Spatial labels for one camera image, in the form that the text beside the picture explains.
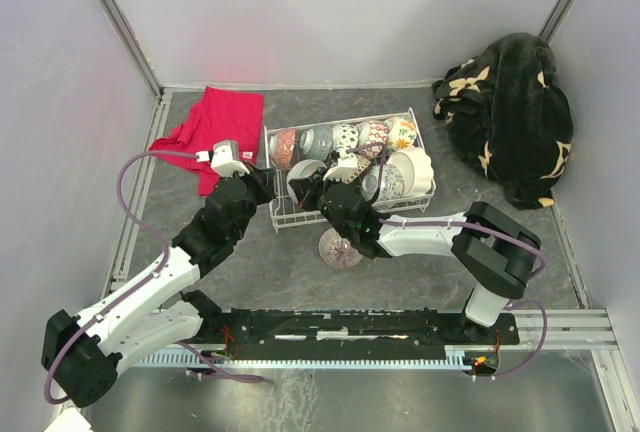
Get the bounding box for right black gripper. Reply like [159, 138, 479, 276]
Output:
[290, 166, 351, 239]

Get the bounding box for red lattice pattern bowl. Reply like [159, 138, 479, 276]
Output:
[357, 120, 389, 159]

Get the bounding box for white wire dish rack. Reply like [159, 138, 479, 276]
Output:
[264, 107, 436, 231]

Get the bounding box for brown square pattern bowl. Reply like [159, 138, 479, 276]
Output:
[347, 154, 371, 183]

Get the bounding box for aluminium frame rail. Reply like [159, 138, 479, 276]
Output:
[69, 307, 621, 353]

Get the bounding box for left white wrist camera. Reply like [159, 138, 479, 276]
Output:
[210, 140, 249, 177]

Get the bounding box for purple line pattern bowl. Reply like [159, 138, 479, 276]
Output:
[318, 228, 363, 270]

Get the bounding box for blue triangle pattern bowl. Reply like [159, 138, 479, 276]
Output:
[300, 125, 333, 161]

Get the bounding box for plain white bowl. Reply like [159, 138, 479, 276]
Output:
[286, 159, 327, 206]

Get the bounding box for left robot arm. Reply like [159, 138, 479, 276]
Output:
[41, 163, 276, 407]

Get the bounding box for red geometric pattern bowl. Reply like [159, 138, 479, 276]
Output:
[360, 164, 404, 202]

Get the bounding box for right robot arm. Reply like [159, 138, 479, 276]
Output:
[288, 173, 546, 343]

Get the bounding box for dark scalloped floral bowl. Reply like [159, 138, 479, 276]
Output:
[269, 128, 296, 170]

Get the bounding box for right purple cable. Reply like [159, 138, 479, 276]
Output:
[347, 146, 389, 203]

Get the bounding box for slotted cable duct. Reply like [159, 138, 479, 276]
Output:
[135, 347, 472, 371]

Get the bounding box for black diamond pattern bowl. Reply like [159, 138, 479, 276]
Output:
[332, 123, 359, 153]

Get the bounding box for black floral plush blanket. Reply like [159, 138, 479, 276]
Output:
[432, 33, 574, 210]

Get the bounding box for red folded cloth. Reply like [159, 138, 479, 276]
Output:
[149, 85, 266, 197]

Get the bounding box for cream scalloped bowl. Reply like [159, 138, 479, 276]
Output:
[388, 146, 434, 198]

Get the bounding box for orange flower leaf bowl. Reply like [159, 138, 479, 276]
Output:
[384, 116, 417, 151]

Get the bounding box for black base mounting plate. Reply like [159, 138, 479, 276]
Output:
[189, 309, 520, 359]

